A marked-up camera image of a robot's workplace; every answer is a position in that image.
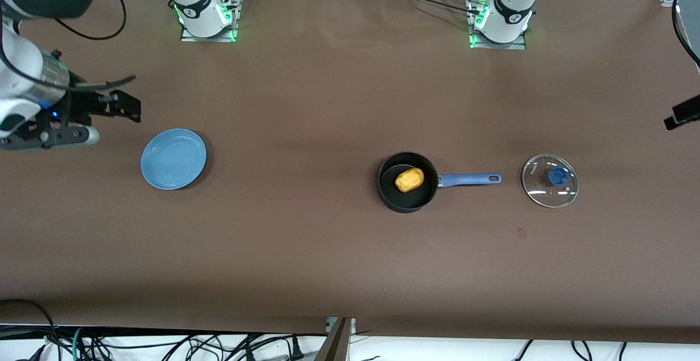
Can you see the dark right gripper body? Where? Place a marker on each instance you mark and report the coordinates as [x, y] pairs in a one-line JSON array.
[[82, 104]]

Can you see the glass lid with blue knob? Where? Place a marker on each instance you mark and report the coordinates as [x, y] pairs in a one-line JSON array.
[[541, 186]]

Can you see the yellow potato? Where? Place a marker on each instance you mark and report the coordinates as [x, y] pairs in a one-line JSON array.
[[410, 180]]

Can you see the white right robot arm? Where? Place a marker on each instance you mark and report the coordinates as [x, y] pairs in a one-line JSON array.
[[22, 60]]

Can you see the blue round plate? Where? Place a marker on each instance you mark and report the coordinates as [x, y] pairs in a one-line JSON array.
[[174, 158]]

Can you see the brown table cover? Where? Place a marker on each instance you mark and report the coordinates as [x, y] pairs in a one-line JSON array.
[[301, 240]]

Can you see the black power plug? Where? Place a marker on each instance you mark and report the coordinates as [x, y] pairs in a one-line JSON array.
[[296, 350]]

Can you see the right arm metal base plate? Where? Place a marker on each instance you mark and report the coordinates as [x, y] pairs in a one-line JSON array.
[[219, 39]]

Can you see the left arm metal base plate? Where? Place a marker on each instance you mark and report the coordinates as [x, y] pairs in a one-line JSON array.
[[497, 46]]

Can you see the small metal bracket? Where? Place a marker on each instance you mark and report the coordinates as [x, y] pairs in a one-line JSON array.
[[330, 324]]

